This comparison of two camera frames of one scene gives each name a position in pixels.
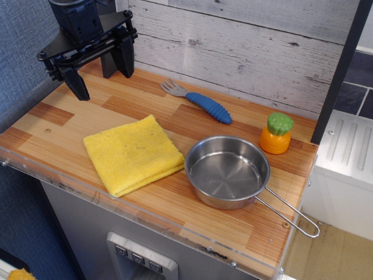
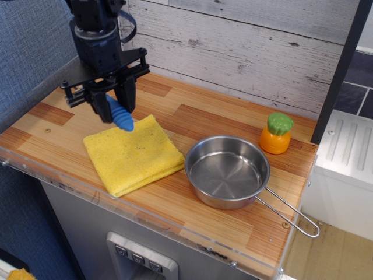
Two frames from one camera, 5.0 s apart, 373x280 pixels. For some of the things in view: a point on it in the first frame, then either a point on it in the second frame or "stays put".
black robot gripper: x=84 y=32 -> x=106 y=71
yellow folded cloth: x=133 y=154 stays put
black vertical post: x=336 y=82 stays put
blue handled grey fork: x=219 y=112 -> x=121 y=116
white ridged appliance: x=340 y=191 stays put
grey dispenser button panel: x=132 y=261 stays put
